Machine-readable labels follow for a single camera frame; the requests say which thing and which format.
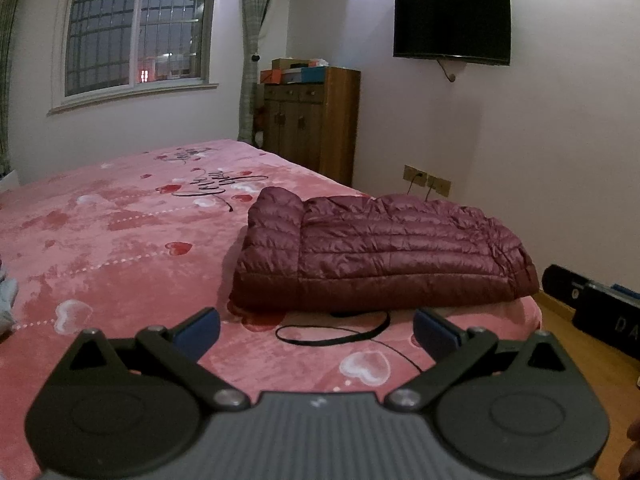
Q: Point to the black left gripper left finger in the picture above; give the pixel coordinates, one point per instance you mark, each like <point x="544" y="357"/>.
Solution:
<point x="118" y="408"/>

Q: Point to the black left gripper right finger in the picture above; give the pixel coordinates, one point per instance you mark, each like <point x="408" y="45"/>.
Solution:
<point x="508" y="408"/>

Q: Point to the maroon puffer jacket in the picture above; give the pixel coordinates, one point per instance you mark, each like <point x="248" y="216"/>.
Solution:
<point x="364" y="254"/>

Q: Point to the black speaker bar on floor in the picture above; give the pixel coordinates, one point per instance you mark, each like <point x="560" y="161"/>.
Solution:
<point x="608" y="313"/>

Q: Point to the pink heart-print bed blanket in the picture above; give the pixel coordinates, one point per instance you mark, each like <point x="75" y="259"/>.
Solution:
<point x="150" y="239"/>

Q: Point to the light blue folded puffer jacket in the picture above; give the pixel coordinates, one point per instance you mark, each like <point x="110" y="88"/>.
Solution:
<point x="8" y="293"/>

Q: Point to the wooden cabinet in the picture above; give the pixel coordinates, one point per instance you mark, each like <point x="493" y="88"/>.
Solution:
<point x="312" y="123"/>

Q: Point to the boxes on cabinet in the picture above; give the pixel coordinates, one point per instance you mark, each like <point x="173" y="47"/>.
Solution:
<point x="294" y="71"/>

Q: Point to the barred window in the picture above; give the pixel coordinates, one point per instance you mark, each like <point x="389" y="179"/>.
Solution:
<point x="117" y="49"/>

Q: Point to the grey checked curtain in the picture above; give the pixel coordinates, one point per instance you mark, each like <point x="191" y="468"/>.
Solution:
<point x="253" y="14"/>

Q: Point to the wall power sockets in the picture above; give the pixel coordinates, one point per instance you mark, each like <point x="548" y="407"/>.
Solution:
<point x="417" y="177"/>

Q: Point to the black wall television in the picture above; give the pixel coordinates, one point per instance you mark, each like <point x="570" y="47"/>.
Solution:
<point x="470" y="31"/>

